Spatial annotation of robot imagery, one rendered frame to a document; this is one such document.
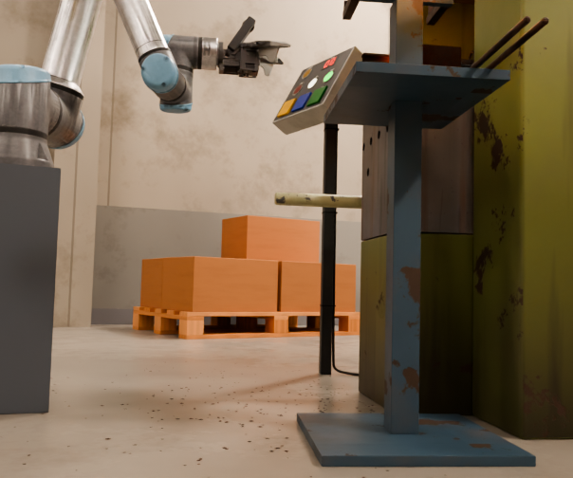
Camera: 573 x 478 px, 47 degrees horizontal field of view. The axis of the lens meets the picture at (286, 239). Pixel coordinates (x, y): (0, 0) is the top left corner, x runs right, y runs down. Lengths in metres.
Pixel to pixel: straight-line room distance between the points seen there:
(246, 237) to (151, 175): 1.07
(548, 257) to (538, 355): 0.22
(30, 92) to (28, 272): 0.46
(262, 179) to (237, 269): 1.59
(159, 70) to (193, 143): 3.65
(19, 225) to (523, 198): 1.18
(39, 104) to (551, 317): 1.34
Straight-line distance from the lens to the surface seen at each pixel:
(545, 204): 1.58
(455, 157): 1.80
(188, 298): 3.95
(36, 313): 1.72
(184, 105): 1.88
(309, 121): 2.48
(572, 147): 1.64
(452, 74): 1.33
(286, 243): 4.75
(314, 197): 2.26
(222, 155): 5.43
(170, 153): 5.34
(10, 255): 1.72
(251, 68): 1.93
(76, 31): 2.03
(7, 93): 1.82
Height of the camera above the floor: 0.32
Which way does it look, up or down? 4 degrees up
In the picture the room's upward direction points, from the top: 1 degrees clockwise
